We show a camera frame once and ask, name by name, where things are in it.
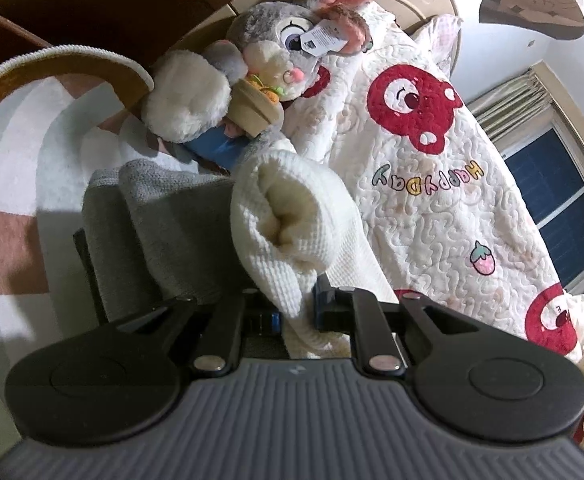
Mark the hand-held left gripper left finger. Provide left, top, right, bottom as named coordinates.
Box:
left=106, top=290, right=283, bottom=377

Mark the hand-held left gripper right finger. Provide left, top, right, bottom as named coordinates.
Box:
left=313, top=274, right=483, bottom=377

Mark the pink plaid pillow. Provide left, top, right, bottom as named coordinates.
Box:
left=409, top=12, right=465, bottom=78

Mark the window with curtain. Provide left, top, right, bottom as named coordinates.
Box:
left=464, top=60, right=584, bottom=311

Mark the grey plush rabbit toy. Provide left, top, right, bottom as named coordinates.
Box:
left=139, top=0, right=383, bottom=171

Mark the blue cloth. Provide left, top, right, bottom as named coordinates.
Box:
left=184, top=127, right=253, bottom=167

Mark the bear print quilted blanket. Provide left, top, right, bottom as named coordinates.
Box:
left=282, top=2, right=584, bottom=361

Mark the white ribbed shirt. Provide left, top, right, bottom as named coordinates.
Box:
left=229, top=149, right=403, bottom=361

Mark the wooden desk with drawers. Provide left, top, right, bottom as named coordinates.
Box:
left=0, top=0, right=303, bottom=66

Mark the grey towel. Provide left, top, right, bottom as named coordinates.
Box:
left=82, top=159, right=253, bottom=311

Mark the dark grey knit sweater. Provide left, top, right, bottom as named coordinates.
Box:
left=73, top=227, right=115, bottom=323

